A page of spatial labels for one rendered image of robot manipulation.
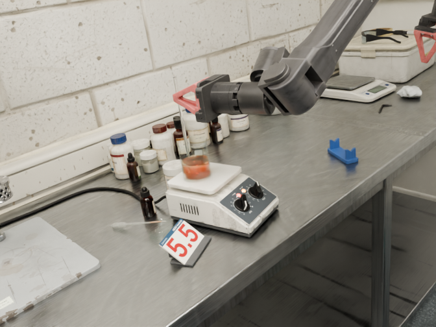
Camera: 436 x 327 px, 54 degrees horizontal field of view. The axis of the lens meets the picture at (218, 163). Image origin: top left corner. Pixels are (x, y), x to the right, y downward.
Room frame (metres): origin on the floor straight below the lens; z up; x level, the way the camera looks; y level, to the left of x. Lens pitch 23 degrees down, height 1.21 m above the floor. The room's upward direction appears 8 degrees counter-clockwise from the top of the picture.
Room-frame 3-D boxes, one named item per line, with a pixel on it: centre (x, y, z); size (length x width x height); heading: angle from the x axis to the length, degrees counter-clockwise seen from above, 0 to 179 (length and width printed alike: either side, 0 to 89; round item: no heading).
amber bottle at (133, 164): (1.05, 0.22, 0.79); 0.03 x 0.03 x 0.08
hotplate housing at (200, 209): (0.81, 0.01, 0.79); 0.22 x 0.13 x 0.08; 53
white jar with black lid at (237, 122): (1.35, -0.09, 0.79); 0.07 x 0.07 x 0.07
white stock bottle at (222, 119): (1.30, -0.02, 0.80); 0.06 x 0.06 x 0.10
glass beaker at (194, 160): (0.82, 0.04, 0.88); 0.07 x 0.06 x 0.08; 25
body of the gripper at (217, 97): (0.77, -0.03, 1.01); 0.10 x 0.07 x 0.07; 147
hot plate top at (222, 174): (0.82, 0.03, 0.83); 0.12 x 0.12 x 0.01; 53
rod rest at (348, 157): (1.01, -0.32, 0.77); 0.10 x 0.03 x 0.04; 11
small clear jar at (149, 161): (1.10, 0.19, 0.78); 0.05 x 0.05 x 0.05
